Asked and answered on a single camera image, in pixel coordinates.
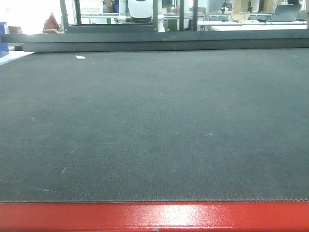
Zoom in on dark grey table mat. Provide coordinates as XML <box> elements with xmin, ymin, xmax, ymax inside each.
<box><xmin>0</xmin><ymin>49</ymin><xmax>309</xmax><ymax>202</ymax></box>

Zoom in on small white paper scrap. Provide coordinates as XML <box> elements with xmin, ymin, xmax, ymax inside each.
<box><xmin>76</xmin><ymin>55</ymin><xmax>85</xmax><ymax>60</ymax></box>

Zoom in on white humanoid robot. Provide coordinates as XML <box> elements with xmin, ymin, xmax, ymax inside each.
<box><xmin>117</xmin><ymin>0</ymin><xmax>165</xmax><ymax>33</ymax></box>

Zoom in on red metal table edge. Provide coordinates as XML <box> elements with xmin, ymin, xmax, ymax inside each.
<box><xmin>0</xmin><ymin>202</ymin><xmax>309</xmax><ymax>232</ymax></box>

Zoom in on red bag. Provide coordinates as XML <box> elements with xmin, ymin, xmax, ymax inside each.
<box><xmin>43</xmin><ymin>13</ymin><xmax>60</xmax><ymax>34</ymax></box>

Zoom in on blue plastic crate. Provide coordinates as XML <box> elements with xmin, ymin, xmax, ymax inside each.
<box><xmin>0</xmin><ymin>22</ymin><xmax>9</xmax><ymax>58</ymax></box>

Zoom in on black metal frame rack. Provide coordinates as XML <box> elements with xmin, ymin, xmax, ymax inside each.
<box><xmin>59</xmin><ymin>0</ymin><xmax>199</xmax><ymax>34</ymax></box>

